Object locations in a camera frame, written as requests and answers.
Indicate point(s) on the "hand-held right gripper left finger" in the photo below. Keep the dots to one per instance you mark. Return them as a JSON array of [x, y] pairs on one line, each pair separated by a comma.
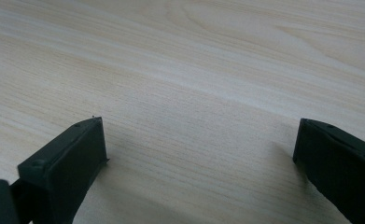
[[65, 174]]

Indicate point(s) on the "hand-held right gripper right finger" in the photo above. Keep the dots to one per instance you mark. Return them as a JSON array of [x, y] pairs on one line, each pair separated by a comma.
[[342, 168]]

